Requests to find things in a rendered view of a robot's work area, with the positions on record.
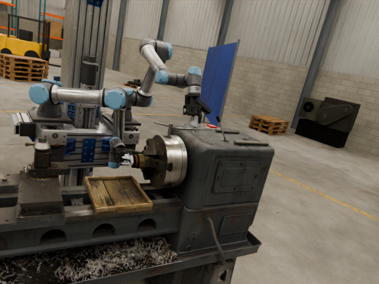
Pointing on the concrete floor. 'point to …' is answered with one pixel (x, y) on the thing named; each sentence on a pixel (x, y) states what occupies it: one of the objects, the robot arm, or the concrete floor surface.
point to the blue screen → (217, 79)
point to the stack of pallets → (23, 67)
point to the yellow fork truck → (31, 50)
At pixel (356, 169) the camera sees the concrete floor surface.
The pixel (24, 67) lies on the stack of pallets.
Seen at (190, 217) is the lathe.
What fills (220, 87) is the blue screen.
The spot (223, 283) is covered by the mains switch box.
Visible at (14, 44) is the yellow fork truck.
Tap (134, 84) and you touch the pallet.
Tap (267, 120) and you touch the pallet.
